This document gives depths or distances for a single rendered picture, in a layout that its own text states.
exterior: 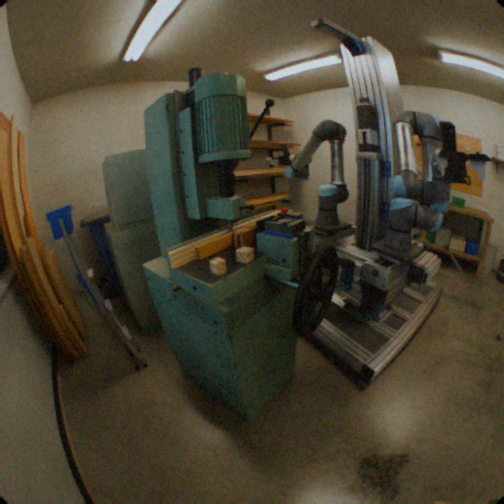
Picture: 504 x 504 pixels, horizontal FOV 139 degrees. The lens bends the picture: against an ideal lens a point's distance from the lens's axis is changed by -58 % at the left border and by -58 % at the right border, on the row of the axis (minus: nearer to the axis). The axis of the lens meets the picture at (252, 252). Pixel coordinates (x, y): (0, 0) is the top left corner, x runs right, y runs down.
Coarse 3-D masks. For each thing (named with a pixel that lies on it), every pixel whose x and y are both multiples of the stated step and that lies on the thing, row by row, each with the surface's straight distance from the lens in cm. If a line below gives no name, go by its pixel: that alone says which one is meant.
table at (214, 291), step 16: (208, 256) 72; (224, 256) 70; (256, 256) 68; (176, 272) 67; (192, 272) 63; (208, 272) 61; (240, 272) 60; (256, 272) 66; (272, 272) 67; (288, 272) 64; (192, 288) 62; (208, 288) 55; (224, 288) 58; (240, 288) 62
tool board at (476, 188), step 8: (416, 136) 376; (456, 136) 380; (464, 136) 383; (416, 144) 372; (440, 144) 375; (464, 144) 380; (472, 144) 384; (480, 144) 388; (416, 152) 373; (472, 152) 381; (480, 152) 385; (416, 160) 372; (472, 176) 378; (456, 184) 373; (464, 184) 375; (472, 184) 378; (480, 184) 381; (472, 192) 378; (480, 192) 381
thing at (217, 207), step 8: (208, 200) 79; (216, 200) 76; (224, 200) 73; (232, 200) 71; (240, 200) 73; (208, 208) 80; (216, 208) 76; (224, 208) 73; (232, 208) 71; (208, 216) 81; (216, 216) 77; (224, 216) 74; (232, 216) 72; (240, 216) 74
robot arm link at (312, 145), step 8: (328, 120) 136; (320, 128) 132; (328, 128) 132; (336, 128) 135; (312, 136) 135; (320, 136) 131; (328, 136) 133; (312, 144) 134; (320, 144) 136; (304, 152) 137; (312, 152) 137; (296, 160) 141; (304, 160) 139; (288, 168) 142; (296, 168) 141; (288, 176) 143; (296, 176) 145
